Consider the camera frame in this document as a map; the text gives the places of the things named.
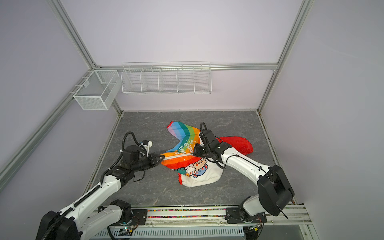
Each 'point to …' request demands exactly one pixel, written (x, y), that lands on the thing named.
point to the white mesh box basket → (96, 92)
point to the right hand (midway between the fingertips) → (194, 151)
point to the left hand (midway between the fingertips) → (164, 158)
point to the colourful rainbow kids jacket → (195, 169)
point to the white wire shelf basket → (166, 78)
